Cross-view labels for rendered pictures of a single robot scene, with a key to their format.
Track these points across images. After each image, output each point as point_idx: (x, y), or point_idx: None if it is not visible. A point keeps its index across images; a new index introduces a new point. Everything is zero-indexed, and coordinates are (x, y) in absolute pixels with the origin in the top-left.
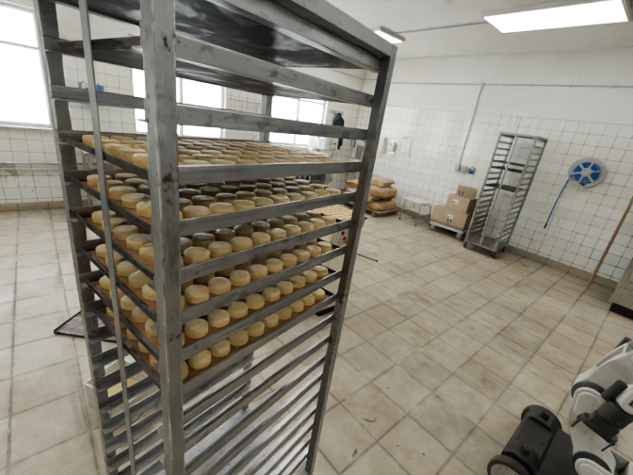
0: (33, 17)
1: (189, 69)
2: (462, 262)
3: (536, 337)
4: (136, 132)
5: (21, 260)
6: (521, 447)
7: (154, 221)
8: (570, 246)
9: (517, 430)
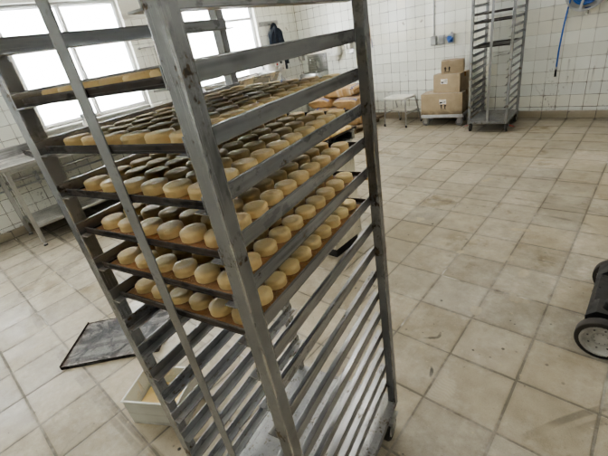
0: None
1: None
2: (474, 147)
3: (582, 197)
4: (45, 127)
5: None
6: (604, 303)
7: (186, 130)
8: (590, 87)
9: (594, 290)
